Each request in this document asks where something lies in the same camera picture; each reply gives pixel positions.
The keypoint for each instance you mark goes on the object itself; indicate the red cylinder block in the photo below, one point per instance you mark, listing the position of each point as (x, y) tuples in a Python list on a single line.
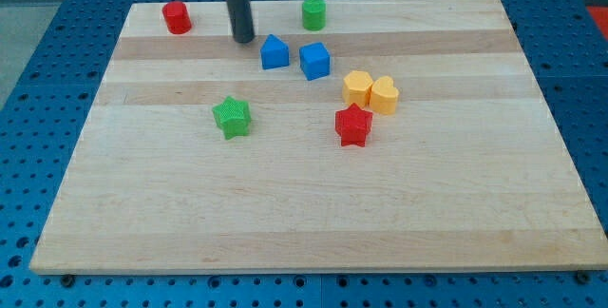
[(176, 17)]

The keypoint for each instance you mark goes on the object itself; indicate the blue house-shaped block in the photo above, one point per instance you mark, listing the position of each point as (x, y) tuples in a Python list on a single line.
[(274, 53)]

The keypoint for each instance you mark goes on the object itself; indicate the green star block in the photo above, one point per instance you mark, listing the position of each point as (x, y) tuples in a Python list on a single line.
[(232, 117)]

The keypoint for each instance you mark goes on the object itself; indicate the blue cube block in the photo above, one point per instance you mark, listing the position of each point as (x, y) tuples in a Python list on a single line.
[(315, 61)]

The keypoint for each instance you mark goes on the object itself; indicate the wooden board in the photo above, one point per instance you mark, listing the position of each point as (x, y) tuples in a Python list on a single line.
[(470, 174)]

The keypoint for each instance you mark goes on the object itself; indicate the yellow heart block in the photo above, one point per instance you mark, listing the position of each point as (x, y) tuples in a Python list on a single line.
[(384, 96)]

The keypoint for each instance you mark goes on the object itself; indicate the green cylinder block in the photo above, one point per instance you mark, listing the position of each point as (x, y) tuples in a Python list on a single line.
[(313, 13)]

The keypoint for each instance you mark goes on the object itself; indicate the red star block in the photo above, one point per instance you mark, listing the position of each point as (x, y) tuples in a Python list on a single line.
[(353, 125)]

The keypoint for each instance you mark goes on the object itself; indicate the yellow hexagon block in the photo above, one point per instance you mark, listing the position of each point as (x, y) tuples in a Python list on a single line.
[(357, 88)]

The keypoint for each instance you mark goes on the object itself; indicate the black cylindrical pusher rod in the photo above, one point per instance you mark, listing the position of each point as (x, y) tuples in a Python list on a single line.
[(241, 19)]

